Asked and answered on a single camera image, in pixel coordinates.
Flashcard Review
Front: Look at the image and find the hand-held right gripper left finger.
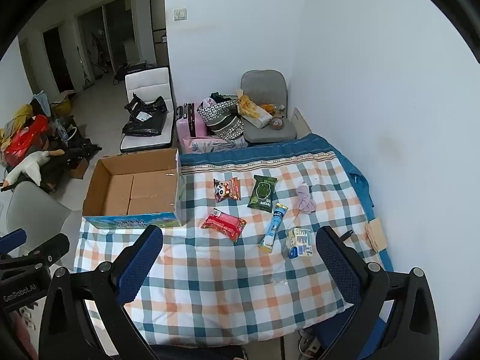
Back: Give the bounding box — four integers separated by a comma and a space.
37, 225, 164, 360

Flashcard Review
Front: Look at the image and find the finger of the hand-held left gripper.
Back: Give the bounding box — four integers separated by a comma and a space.
0, 228, 28, 251
19, 233, 71, 269

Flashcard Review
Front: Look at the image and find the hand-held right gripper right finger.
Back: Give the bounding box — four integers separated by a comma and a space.
316, 226, 439, 360

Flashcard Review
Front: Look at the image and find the blue white small carton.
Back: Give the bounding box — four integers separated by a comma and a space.
287, 227, 314, 259

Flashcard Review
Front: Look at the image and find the lilac sock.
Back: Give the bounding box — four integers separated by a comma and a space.
295, 182, 317, 215

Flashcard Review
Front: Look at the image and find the long blue tube packet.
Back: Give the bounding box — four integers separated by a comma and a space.
258, 202, 289, 253

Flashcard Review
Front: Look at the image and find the red snack packet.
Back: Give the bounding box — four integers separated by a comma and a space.
200, 208, 247, 242

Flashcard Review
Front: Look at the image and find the green wet wipes packet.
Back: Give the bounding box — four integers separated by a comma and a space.
247, 175, 278, 212

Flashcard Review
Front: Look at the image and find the panda print snack packet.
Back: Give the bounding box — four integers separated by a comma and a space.
213, 177, 241, 202

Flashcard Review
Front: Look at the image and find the person's left forearm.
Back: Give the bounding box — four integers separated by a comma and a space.
5, 313, 38, 360

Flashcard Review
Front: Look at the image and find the grey plastic chair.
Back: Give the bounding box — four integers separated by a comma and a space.
0, 181, 72, 256

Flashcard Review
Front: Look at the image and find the beige folded cloth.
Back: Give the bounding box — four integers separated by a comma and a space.
365, 217, 389, 252

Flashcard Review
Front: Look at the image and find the white goose plush toy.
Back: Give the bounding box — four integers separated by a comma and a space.
0, 149, 65, 192

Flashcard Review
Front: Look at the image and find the white power strip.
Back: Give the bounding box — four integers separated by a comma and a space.
298, 332, 321, 357

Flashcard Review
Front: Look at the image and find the small brown cardboard box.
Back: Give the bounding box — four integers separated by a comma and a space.
67, 157, 89, 179

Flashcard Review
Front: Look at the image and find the plaid blanket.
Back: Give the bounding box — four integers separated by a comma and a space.
73, 150, 394, 346

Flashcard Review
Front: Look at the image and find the red plastic bag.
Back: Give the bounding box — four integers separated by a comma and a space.
4, 115, 49, 166

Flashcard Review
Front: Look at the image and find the dark bags pile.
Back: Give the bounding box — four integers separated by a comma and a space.
37, 116, 102, 192

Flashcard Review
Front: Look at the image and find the yellow cloth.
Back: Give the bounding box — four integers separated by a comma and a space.
0, 104, 34, 147

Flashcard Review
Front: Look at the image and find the yellow bin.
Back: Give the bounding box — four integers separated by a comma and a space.
50, 90, 76, 117

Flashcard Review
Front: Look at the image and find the floral bedding bag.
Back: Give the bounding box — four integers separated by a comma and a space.
186, 137, 248, 154

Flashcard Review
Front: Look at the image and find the pink suitcase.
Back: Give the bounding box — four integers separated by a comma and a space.
176, 102, 209, 154

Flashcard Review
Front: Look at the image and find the white leaning board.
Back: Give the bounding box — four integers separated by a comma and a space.
292, 107, 312, 136

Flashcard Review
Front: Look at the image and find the black plastic bag white label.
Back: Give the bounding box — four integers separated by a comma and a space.
125, 95, 168, 121

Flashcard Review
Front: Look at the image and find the white carton box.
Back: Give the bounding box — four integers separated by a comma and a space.
242, 112, 271, 128

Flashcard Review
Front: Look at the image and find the striped fabric bag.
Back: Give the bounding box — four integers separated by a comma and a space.
206, 114, 244, 140

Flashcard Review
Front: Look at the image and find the black white patterned tote bag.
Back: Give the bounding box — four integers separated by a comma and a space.
197, 97, 241, 126

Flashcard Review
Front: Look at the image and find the yellow snack bag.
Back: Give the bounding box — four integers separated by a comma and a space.
236, 89, 263, 119

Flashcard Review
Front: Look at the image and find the white padded chair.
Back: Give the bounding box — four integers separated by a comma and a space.
120, 67, 175, 154

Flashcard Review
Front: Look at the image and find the grey office chair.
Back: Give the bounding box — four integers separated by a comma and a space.
240, 70, 298, 144

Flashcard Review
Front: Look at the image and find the sliding glass door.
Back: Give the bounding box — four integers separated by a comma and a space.
77, 0, 136, 83

